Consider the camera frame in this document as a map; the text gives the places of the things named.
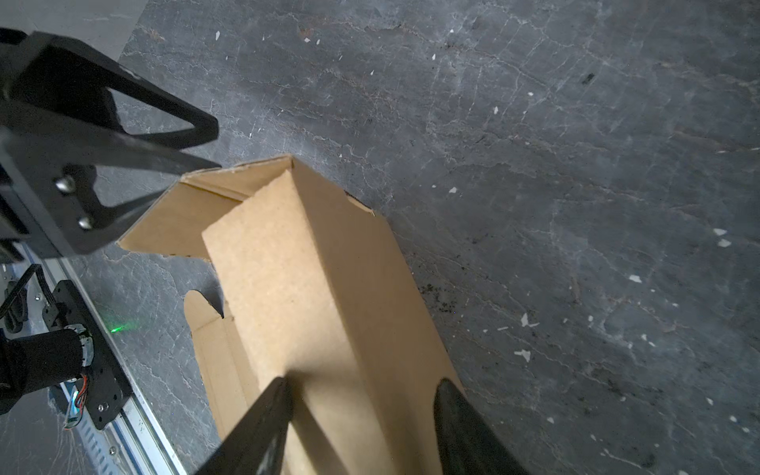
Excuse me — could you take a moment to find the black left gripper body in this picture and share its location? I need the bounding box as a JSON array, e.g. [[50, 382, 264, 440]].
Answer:
[[1, 28, 77, 261]]

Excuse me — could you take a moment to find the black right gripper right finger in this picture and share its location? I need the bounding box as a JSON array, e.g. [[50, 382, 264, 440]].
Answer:
[[433, 378, 528, 475]]

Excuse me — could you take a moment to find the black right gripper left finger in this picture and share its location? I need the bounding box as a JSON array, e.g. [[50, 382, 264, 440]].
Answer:
[[196, 377, 294, 475]]

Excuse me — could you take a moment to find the brown cardboard box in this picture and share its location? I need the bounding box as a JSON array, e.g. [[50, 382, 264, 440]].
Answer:
[[120, 156, 456, 474]]

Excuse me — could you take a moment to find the aluminium frame rail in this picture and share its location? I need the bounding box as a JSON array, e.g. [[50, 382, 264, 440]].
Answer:
[[22, 245, 186, 474]]

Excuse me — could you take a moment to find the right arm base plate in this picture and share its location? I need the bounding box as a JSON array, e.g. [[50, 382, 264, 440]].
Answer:
[[43, 280, 133, 431]]

